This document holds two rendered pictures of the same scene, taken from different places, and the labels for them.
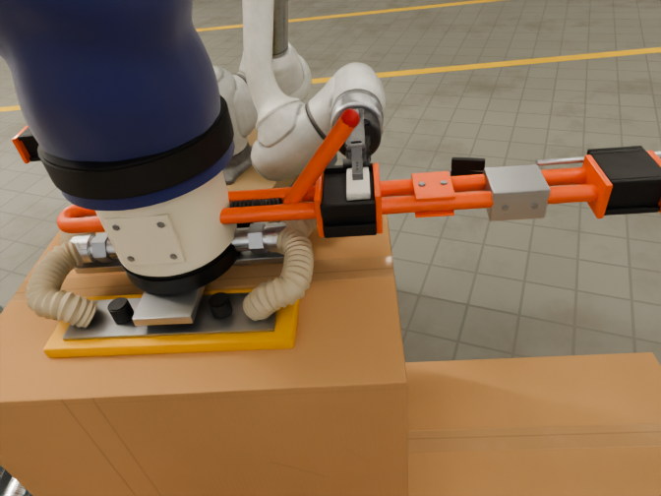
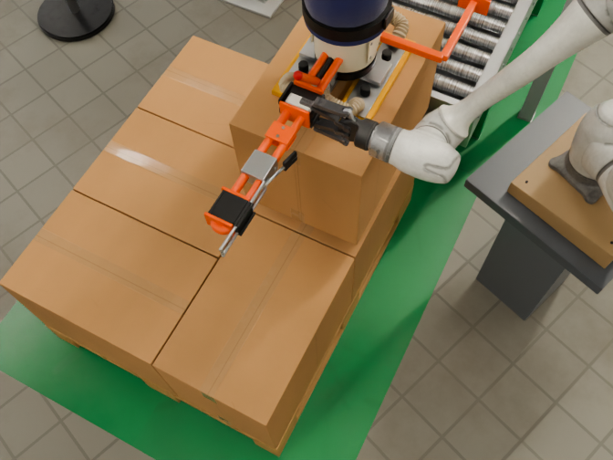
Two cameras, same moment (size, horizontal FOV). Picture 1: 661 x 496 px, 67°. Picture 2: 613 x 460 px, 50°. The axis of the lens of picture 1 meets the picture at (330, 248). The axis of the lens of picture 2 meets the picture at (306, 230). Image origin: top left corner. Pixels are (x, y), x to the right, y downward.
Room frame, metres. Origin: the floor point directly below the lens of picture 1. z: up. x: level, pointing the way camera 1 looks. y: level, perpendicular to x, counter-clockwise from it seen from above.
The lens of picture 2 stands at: (0.98, -0.99, 2.46)
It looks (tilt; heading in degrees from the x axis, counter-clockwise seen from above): 62 degrees down; 114
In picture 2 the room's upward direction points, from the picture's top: 4 degrees counter-clockwise
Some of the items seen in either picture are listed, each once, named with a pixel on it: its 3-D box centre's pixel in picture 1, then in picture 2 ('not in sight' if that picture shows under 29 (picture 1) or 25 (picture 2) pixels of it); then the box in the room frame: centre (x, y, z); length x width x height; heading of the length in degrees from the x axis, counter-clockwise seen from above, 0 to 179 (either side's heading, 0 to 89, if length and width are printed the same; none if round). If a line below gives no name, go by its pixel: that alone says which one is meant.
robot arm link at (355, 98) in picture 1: (357, 121); (384, 141); (0.79, -0.07, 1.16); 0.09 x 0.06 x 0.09; 83
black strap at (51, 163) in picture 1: (141, 134); (348, 4); (0.59, 0.21, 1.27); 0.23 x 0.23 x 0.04
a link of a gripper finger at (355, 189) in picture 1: (358, 183); (300, 102); (0.56, -0.05, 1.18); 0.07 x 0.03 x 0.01; 173
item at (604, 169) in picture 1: (625, 184); (228, 211); (0.51, -0.38, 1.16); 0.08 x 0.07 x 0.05; 83
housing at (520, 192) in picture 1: (513, 192); (259, 169); (0.53, -0.25, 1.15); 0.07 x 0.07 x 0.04; 83
